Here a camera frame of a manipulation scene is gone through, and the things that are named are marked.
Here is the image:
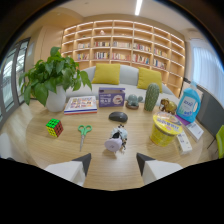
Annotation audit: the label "yellow instant noodle cup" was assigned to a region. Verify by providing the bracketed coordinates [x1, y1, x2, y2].
[149, 112, 184, 148]

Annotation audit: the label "long white box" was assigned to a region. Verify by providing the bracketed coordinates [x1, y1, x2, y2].
[175, 130, 194, 156]

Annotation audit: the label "colourful puzzle cube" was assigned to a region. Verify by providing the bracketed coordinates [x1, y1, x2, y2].
[45, 118, 65, 139]

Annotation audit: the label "small lilac plush toy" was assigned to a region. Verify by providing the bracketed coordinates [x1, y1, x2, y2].
[104, 124, 129, 154]

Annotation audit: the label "white and purple booklet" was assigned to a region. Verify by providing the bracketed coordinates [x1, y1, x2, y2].
[175, 114, 205, 143]

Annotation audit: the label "golden elephant figurine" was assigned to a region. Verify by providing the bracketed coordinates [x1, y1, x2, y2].
[158, 97, 178, 115]

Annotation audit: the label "black computer mouse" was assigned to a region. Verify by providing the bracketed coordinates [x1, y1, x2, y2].
[108, 111, 129, 123]

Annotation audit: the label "colourful flat book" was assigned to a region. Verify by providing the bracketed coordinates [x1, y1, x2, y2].
[63, 95, 99, 116]

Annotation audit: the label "green chair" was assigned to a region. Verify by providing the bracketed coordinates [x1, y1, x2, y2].
[215, 124, 224, 160]

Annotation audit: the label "white plant pot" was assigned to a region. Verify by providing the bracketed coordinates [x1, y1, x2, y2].
[45, 85, 67, 113]

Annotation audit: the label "small turtle figurine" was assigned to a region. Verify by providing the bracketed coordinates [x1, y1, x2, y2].
[125, 94, 144, 110]

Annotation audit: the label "blue detergent bottle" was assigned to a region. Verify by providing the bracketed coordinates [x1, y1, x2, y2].
[175, 80, 202, 124]

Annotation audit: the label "green cactus ornament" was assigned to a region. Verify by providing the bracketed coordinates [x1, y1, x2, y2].
[143, 82, 161, 112]

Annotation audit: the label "purple cardboard box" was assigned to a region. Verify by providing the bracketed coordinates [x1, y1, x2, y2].
[98, 87, 126, 108]

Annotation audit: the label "grey sofa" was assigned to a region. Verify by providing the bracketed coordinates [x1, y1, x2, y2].
[65, 64, 181, 106]

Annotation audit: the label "yellow cushion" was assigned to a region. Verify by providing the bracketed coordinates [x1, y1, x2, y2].
[91, 62, 122, 86]
[136, 66, 164, 94]

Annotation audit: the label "green leafy potted plant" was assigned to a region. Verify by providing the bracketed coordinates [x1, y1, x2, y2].
[18, 46, 93, 108]

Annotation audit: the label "ceiling strip light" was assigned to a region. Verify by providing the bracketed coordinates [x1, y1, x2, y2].
[134, 0, 144, 16]

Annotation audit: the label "green handled scissors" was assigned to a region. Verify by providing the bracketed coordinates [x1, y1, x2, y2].
[77, 124, 93, 153]

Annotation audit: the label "wooden bookshelf wall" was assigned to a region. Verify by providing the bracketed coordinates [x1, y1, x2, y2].
[60, 19, 186, 98]

